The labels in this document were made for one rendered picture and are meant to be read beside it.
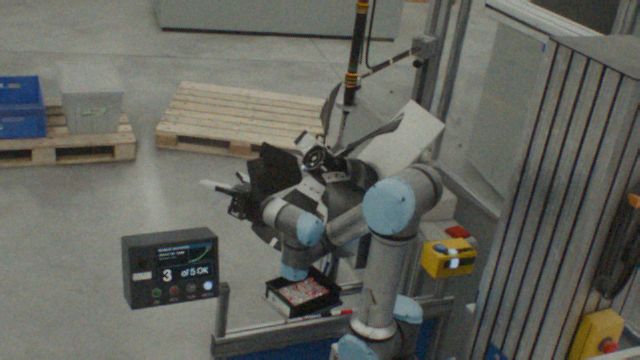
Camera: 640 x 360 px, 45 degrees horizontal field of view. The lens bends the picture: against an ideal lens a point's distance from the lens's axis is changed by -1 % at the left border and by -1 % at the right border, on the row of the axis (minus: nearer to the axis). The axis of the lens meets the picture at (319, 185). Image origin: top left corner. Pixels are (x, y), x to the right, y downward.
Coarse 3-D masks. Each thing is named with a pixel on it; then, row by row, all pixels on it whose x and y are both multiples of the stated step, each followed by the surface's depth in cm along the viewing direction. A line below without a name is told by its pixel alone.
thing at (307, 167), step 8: (320, 144) 284; (312, 152) 285; (320, 152) 282; (328, 152) 281; (304, 160) 285; (320, 160) 280; (328, 160) 279; (336, 160) 283; (344, 160) 288; (304, 168) 282; (312, 168) 279; (320, 168) 279; (328, 168) 280; (336, 168) 282; (344, 168) 285; (312, 176) 283; (320, 176) 281
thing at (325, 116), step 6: (336, 90) 297; (330, 96) 303; (336, 96) 294; (330, 102) 298; (330, 108) 295; (324, 114) 306; (330, 114) 292; (324, 120) 304; (324, 126) 303; (324, 132) 302; (324, 138) 296; (324, 144) 296
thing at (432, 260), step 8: (448, 240) 272; (456, 240) 273; (464, 240) 273; (424, 248) 269; (432, 248) 266; (448, 248) 267; (456, 248) 268; (424, 256) 270; (432, 256) 265; (440, 256) 262; (448, 256) 263; (456, 256) 264; (464, 256) 266; (472, 256) 268; (424, 264) 270; (432, 264) 265; (440, 264) 263; (472, 264) 270; (432, 272) 266; (440, 272) 265; (448, 272) 266; (456, 272) 268; (464, 272) 270
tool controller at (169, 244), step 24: (144, 240) 216; (168, 240) 216; (192, 240) 218; (216, 240) 221; (144, 264) 212; (168, 264) 216; (192, 264) 219; (216, 264) 223; (144, 288) 215; (168, 288) 218; (216, 288) 224
